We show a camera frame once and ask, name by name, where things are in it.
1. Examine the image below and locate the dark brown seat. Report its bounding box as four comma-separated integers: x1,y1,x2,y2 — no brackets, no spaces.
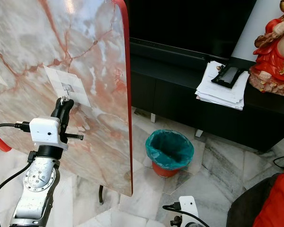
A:
226,173,284,227

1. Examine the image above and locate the red bin green liner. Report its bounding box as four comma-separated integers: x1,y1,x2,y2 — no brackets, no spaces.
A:
145,129,195,178

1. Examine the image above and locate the marble table with red edge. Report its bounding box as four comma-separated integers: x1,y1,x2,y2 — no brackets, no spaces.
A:
0,0,134,204

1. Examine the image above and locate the black low TV console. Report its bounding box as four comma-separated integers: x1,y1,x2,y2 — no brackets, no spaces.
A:
130,37,284,153

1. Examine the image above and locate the red cushion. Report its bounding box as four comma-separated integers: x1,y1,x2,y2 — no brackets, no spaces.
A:
252,166,284,227

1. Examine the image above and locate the white paper stack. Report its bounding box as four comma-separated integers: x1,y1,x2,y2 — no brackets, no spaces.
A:
195,60,250,111

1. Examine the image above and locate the black television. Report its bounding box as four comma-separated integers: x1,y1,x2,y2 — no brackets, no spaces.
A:
128,0,258,60

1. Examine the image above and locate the red robed statue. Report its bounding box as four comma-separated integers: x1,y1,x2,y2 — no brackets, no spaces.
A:
248,0,284,96

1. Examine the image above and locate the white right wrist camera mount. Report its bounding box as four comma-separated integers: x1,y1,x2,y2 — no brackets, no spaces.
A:
178,195,199,227

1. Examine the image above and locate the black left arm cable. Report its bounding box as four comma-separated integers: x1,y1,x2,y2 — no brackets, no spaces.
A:
0,122,41,227

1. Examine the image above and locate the black floor cable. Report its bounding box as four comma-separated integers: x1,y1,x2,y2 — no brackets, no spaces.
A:
274,155,284,170

